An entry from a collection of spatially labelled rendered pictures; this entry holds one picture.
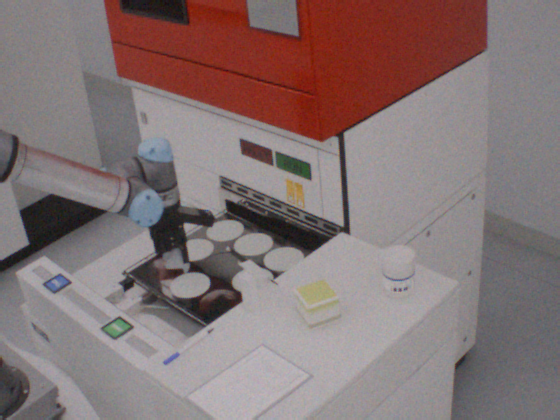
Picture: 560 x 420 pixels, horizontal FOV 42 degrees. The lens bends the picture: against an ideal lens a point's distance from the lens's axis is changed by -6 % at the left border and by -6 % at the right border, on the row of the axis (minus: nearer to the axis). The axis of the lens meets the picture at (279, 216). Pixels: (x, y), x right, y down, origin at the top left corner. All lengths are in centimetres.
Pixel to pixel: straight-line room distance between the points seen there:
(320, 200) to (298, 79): 34
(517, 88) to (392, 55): 143
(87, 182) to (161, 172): 26
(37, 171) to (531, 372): 201
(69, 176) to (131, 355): 40
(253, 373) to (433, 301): 42
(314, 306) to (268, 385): 19
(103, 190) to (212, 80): 52
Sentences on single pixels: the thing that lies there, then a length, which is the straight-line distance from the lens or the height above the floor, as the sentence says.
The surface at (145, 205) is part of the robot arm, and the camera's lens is 158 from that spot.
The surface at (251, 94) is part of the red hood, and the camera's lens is 184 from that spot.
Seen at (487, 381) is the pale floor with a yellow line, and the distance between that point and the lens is 286.
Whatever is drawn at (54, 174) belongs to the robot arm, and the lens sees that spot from 150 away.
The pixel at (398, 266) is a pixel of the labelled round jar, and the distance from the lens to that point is 162.
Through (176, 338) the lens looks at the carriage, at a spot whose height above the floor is 88.
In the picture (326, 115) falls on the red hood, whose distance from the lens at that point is 172.
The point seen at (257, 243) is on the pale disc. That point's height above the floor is 90.
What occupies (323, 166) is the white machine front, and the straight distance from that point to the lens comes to 184.
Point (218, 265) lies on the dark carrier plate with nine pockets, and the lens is 194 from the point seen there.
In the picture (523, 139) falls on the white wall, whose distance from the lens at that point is 332.
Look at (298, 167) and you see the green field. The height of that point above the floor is 110.
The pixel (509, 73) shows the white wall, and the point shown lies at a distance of 324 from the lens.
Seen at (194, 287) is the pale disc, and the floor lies 90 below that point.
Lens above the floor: 202
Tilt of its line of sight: 32 degrees down
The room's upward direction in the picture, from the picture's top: 7 degrees counter-clockwise
